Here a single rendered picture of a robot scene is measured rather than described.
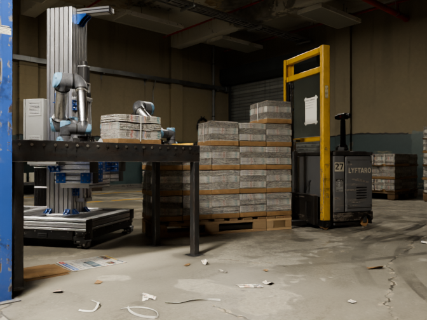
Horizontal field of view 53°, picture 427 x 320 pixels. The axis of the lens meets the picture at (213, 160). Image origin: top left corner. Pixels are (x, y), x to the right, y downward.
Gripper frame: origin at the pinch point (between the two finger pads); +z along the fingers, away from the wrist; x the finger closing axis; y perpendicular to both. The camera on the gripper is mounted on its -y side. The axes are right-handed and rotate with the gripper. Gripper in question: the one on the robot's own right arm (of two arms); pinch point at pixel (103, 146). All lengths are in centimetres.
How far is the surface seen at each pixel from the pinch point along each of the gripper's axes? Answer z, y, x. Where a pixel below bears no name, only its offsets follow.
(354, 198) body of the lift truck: 251, -50, -65
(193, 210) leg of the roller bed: 40, -47, -63
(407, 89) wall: 762, 143, 118
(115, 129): 0.8, 11.7, -19.2
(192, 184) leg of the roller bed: 40, -28, -62
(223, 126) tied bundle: 121, 21, -4
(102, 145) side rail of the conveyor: -32, -2, -64
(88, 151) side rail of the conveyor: -42, -6, -64
